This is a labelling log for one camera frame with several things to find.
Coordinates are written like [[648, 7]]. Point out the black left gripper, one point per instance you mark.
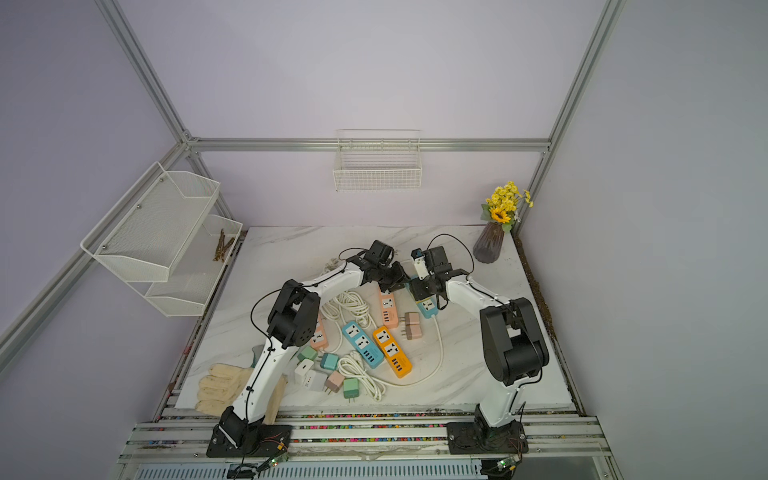
[[401, 276]]

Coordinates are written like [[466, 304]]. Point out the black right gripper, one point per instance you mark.
[[417, 290]]

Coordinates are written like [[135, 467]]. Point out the beige plug adapter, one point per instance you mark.
[[412, 319], [413, 332]]

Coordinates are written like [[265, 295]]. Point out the dusty pink plug adapter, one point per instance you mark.
[[334, 382]]

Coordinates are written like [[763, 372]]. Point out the bright green plug adapter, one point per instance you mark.
[[351, 388]]

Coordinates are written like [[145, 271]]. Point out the grey white plug adapter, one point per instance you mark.
[[315, 381]]

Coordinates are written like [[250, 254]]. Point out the white USB charger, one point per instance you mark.
[[301, 370]]

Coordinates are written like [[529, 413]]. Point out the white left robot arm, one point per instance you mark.
[[292, 320]]

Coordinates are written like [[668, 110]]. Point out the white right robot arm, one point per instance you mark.
[[512, 341]]

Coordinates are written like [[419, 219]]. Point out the teal plug adapter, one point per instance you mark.
[[329, 361]]

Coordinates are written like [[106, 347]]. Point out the teal power strip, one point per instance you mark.
[[428, 307]]

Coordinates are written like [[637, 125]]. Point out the purple ribbed glass vase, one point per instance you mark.
[[488, 246]]

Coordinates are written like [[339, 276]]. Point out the yellow artificial flower bouquet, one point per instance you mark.
[[504, 206]]

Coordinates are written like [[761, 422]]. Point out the short pink power strip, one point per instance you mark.
[[319, 340]]

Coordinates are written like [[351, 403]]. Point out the orange power strip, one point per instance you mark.
[[392, 351]]

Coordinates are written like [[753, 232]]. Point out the brown sticks on shelf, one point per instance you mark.
[[224, 244]]

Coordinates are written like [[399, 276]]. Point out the beige cloth glove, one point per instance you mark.
[[223, 384]]

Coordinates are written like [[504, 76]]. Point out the white mesh two-tier shelf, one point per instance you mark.
[[160, 240]]

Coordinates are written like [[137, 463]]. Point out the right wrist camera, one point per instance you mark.
[[419, 263]]

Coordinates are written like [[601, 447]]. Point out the white wire wall basket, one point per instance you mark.
[[373, 160]]

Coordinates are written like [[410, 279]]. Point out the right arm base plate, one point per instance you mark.
[[477, 437]]

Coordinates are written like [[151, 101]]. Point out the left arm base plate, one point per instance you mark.
[[233, 437]]

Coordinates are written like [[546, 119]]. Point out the aluminium frame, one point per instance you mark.
[[307, 113]]

